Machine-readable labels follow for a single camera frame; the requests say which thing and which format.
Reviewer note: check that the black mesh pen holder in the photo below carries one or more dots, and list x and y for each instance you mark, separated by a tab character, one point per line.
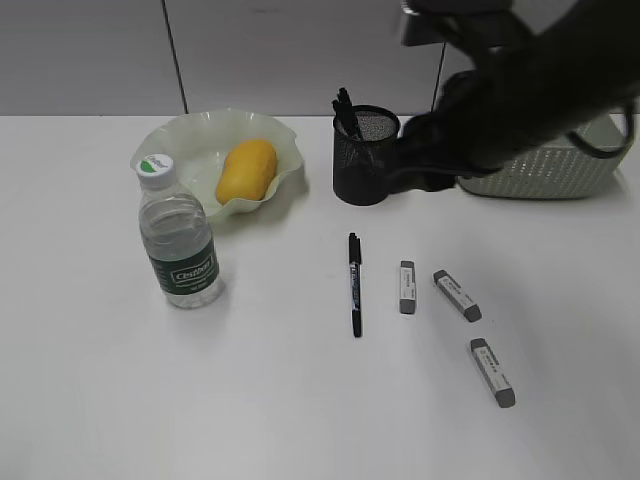
360	165

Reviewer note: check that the grey white eraser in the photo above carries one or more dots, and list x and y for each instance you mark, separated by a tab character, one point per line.
492	372
407	288
457	296

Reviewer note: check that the clear water bottle green label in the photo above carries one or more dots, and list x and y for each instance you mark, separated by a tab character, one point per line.
176	235

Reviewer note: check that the pale green wavy plate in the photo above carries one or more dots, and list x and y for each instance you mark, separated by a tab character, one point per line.
199	143

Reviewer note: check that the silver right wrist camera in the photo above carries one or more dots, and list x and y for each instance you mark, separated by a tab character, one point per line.
423	21

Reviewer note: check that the green plastic woven basket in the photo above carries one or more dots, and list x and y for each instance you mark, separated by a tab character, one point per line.
557	170

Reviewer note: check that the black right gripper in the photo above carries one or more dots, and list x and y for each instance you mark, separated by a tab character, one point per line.
472	133

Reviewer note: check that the black marker pen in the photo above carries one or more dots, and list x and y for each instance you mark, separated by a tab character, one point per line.
345	112
350	115
355	261

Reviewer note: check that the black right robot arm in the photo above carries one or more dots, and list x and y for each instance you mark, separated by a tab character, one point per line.
525	89

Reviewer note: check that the yellow mango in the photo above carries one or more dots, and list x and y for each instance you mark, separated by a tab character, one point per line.
248	171

